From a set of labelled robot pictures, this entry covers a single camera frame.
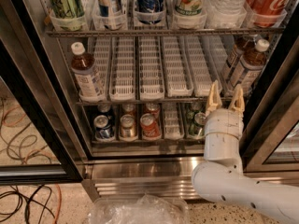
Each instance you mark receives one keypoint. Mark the green soda can front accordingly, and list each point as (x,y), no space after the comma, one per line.
(197,126)

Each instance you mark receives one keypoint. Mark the red soda can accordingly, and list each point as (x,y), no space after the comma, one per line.
(152,108)
(149,125)

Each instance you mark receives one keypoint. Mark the gold soda can rear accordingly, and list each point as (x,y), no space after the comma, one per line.
(129,109)

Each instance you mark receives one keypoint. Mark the white bottom shelf tray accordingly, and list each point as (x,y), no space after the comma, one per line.
(172,122)

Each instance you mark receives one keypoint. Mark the green soda can rear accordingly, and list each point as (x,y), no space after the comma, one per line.
(192,109)

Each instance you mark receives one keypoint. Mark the steel fridge base grille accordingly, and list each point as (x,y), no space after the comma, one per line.
(163,177)

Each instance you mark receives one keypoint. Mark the red soda can rear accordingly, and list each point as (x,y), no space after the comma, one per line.
(152,108)

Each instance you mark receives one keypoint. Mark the wire shelf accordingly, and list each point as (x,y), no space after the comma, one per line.
(165,100)
(165,32)

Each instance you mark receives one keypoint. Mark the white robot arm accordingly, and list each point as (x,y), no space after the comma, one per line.
(220,179)

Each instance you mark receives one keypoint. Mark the right fridge door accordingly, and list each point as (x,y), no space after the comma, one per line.
(270,141)

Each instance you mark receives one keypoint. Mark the dark blue can top shelf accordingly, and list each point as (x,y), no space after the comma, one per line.
(149,11)

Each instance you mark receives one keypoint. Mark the green soda can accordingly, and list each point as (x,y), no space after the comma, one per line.
(197,126)
(192,109)

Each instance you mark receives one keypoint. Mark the gold soda can front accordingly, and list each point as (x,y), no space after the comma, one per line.
(128,127)

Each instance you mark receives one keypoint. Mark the clear plastic bin with bag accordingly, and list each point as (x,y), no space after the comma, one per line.
(146,209)

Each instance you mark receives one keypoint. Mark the gold soda can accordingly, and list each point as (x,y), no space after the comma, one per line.
(128,127)
(129,109)

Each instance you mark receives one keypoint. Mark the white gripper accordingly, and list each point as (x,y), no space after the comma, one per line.
(223,119)

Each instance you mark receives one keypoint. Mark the red soda can front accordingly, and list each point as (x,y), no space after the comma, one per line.
(149,125)

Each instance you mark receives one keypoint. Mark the tea bottle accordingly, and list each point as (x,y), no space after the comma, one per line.
(241,45)
(249,67)
(86,72)

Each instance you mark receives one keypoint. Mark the red coca-cola bottle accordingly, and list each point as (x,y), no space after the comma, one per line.
(265,13)

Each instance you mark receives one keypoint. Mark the middle wire shelf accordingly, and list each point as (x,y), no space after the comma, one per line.
(165,100)

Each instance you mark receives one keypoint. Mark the blue soda can front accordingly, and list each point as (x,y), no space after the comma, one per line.
(103,127)

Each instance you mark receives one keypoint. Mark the top wire shelf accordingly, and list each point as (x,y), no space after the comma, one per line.
(165,32)

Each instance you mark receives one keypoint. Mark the left glass fridge door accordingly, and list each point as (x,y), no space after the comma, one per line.
(65,171)

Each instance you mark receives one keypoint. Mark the green can top shelf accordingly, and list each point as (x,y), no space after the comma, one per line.
(70,11)

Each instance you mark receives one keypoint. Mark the blue soda can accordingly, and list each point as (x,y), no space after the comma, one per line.
(103,127)
(106,110)

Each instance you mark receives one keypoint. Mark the blue soda can rear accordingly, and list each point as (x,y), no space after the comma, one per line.
(106,110)

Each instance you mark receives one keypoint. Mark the silver blue can top shelf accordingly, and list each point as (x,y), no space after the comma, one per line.
(110,12)

